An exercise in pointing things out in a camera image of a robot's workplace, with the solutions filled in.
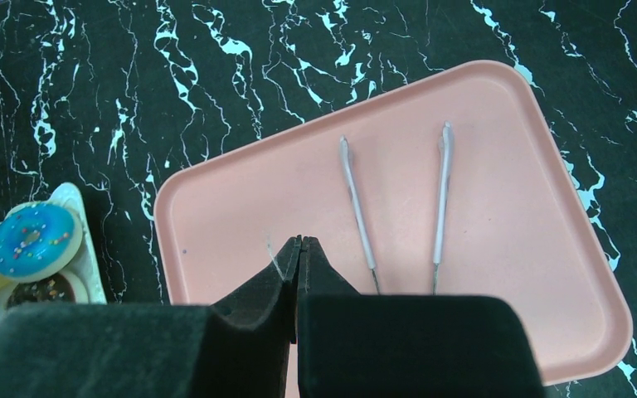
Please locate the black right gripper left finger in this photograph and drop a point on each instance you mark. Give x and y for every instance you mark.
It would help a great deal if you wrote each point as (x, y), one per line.
(236, 347)

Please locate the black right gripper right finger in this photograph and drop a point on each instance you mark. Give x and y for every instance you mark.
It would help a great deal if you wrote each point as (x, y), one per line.
(395, 345)

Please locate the chocolate donut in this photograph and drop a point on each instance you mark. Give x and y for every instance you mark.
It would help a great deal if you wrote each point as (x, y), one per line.
(56, 288)

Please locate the pink serving tray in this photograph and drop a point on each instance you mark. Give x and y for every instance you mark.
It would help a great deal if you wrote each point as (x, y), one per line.
(451, 184)

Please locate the blue donut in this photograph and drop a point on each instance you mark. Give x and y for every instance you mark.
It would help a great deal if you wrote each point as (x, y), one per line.
(38, 241)

